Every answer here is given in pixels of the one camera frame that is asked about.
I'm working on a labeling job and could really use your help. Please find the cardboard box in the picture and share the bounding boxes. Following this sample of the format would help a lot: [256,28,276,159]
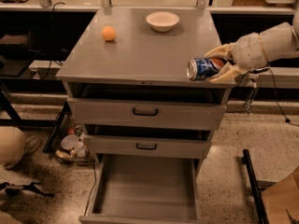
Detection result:
[262,167,299,224]

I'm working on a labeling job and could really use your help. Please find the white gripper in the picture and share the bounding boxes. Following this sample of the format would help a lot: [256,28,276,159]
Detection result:
[205,33,267,83]

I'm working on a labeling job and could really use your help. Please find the middle grey drawer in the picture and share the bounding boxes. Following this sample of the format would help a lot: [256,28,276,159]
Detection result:
[83,134,211,159]

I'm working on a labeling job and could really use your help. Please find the orange fruit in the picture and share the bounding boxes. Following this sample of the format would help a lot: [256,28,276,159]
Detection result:
[101,26,116,42]

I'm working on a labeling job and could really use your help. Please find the black metal stand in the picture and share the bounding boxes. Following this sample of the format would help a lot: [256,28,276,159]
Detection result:
[241,149,269,224]

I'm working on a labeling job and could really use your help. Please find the blue pepsi can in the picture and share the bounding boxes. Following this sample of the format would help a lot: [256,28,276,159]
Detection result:
[187,58,226,81]

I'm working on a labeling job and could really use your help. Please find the wire basket with items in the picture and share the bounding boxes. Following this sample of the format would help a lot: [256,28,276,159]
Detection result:
[53,115,94,165]

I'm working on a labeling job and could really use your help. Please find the beige rounded object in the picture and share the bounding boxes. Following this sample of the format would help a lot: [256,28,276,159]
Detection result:
[0,126,25,169]

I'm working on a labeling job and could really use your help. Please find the grey drawer cabinet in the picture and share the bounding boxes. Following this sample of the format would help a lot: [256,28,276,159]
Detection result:
[55,7,236,161]

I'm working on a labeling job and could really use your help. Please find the grey drawer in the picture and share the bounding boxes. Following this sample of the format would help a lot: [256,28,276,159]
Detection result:
[78,154,201,224]
[67,98,225,131]
[83,134,211,159]

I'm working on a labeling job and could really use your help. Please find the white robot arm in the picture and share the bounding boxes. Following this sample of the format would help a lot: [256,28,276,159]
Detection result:
[205,11,299,83]

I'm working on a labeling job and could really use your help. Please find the white bowl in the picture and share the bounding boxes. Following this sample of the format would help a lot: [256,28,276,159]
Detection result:
[146,11,179,32]

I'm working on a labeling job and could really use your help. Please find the bottom grey drawer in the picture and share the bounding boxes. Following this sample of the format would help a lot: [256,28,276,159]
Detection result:
[78,154,201,224]

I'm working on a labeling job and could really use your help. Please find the top grey drawer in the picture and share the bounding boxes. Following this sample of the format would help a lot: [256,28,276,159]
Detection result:
[67,98,225,131]

